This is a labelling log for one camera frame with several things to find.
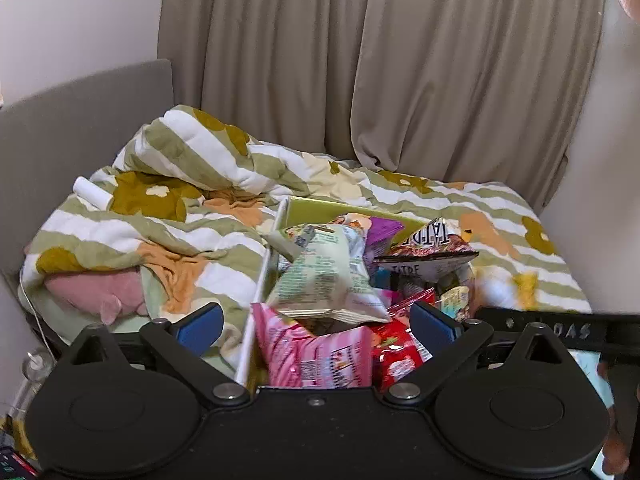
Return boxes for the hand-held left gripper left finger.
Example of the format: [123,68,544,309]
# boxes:
[64,301,252,407]

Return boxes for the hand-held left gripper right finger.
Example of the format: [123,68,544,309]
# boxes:
[383,301,572,405]

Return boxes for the red snack bag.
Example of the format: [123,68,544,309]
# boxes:
[370,290,451,394]

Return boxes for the dark brown snack bag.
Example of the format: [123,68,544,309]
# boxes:
[372,217,480,292]

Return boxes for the purple chips bag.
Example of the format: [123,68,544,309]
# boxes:
[362,215,405,264]

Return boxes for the pink striped snack bag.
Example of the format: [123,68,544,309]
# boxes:
[251,302,375,390]

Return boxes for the pale green snack bag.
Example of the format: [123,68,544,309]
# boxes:
[265,224,394,324]

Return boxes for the green cardboard box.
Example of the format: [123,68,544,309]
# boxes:
[234,196,481,391]

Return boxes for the person's right hand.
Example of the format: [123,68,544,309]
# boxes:
[597,360,632,477]

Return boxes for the small green snack packet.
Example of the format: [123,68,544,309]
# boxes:
[440,285,472,322]

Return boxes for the pink pillow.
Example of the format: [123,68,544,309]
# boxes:
[44,267,151,324]

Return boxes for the white tube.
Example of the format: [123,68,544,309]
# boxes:
[72,176,114,211]

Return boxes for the clear glass bottle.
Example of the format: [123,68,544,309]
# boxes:
[12,347,57,412]

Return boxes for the green striped floral quilt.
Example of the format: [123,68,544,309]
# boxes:
[20,105,594,387]

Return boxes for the dark electronic device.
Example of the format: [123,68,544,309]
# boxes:
[0,442,42,480]

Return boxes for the grey headboard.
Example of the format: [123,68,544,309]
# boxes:
[0,58,174,282]

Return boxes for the beige curtain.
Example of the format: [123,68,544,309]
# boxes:
[157,0,609,207]

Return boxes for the white cable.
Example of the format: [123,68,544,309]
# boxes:
[19,269,54,357]

